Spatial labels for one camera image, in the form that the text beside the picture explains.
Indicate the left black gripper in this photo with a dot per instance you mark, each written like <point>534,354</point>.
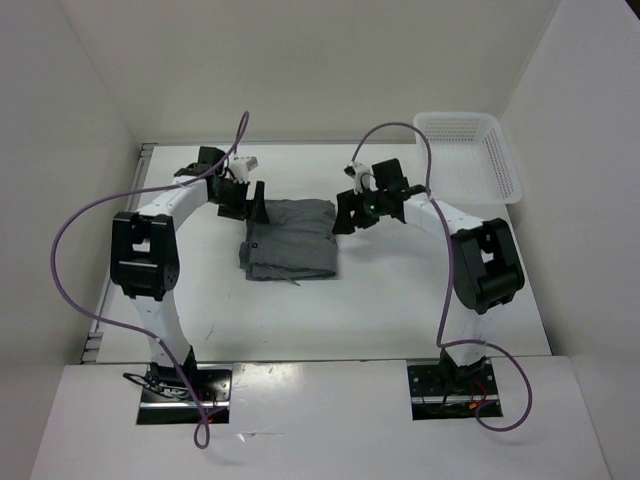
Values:
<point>253,210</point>

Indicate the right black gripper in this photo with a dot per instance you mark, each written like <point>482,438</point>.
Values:
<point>347,202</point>

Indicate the grey shorts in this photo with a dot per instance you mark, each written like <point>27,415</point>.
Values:
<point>296,244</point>

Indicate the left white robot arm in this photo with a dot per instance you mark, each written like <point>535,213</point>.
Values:
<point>145,261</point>

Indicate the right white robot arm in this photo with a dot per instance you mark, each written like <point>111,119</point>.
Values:
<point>484,274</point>

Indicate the white plastic basket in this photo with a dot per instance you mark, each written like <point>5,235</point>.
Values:
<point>471,161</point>

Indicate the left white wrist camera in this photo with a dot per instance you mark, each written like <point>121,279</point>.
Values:
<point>240,168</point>

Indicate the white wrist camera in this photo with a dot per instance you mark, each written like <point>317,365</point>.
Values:
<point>240,168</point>
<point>361,175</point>

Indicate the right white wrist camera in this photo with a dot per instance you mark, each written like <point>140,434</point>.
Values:
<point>361,175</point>

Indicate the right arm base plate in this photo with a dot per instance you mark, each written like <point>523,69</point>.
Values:
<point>432,400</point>

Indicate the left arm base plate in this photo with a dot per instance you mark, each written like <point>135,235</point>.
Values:
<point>171,404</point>

